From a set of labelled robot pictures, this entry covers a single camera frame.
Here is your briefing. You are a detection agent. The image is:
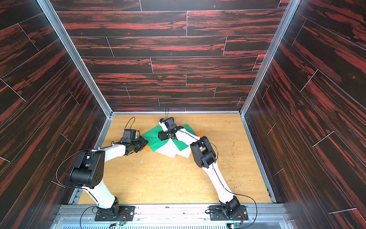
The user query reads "pale yellow paper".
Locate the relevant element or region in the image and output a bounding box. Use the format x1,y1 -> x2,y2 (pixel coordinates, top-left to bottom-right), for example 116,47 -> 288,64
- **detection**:
176,148 -> 192,158
156,139 -> 180,158

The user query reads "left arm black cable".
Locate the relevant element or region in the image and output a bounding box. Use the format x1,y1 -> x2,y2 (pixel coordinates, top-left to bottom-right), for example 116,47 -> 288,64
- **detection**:
55,148 -> 92,189

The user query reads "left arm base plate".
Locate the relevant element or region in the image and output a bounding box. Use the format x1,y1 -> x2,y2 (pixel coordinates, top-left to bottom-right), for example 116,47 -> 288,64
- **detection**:
94,206 -> 135,222

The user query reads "green paper sheet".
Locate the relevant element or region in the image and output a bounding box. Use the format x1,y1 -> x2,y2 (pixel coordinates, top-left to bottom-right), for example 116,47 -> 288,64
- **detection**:
171,126 -> 200,154
142,125 -> 168,152

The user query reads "front aluminium frame rail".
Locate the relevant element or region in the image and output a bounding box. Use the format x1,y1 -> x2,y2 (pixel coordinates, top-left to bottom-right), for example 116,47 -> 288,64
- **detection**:
51,203 -> 295,229

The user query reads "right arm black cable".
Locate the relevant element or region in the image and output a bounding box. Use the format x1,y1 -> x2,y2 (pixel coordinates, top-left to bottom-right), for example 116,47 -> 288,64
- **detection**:
211,163 -> 258,227

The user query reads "orange paper sheet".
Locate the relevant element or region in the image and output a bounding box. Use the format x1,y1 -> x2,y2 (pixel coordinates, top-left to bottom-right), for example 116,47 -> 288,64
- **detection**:
195,131 -> 204,137
141,131 -> 152,153

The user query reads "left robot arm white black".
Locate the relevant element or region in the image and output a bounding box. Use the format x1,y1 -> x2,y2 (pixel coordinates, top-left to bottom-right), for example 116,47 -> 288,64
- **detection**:
69,136 -> 148,221

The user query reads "right orange paper sheet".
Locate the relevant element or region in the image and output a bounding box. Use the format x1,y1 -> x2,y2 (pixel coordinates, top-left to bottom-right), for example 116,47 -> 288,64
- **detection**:
195,131 -> 204,137

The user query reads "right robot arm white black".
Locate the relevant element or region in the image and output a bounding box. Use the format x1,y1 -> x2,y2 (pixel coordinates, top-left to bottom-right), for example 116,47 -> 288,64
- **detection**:
158,126 -> 242,219

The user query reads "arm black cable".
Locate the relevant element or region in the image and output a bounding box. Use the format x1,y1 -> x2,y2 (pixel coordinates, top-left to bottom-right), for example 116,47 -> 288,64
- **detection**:
211,163 -> 258,227
55,148 -> 92,189

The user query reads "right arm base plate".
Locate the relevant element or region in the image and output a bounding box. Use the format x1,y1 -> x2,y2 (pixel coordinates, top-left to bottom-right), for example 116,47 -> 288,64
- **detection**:
205,205 -> 248,221

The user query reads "left orange paper sheet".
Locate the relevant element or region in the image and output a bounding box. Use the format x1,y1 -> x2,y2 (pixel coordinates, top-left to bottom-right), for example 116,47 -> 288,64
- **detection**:
141,131 -> 152,153

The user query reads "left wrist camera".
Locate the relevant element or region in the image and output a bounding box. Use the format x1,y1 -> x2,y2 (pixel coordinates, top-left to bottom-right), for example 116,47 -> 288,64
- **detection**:
121,129 -> 140,144

